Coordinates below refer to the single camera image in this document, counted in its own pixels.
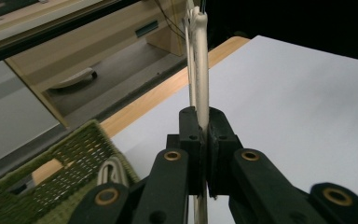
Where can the curved chair base leg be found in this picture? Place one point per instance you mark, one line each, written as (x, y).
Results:
(74, 79)

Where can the beige plastic hanger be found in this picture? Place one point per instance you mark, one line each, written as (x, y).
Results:
(101, 174)
(122, 174)
(201, 62)

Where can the light wooden desk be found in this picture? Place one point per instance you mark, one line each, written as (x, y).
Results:
(105, 34)

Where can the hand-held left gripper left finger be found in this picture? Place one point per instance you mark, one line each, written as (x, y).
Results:
(191, 137)

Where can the dark keyboard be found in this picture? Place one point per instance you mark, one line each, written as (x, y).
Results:
(12, 6)

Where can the white sheet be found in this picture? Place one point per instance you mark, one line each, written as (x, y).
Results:
(292, 109)

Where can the green woven basket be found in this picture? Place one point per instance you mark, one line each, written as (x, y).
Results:
(74, 149)

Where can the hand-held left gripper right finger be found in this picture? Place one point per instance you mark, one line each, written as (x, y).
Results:
(220, 149)

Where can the white cabinet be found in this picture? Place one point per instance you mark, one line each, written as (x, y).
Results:
(6, 124)

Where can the black frame bar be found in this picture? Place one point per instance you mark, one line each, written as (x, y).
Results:
(43, 34)

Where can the dark curtain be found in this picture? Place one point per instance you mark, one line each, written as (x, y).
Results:
(292, 18)

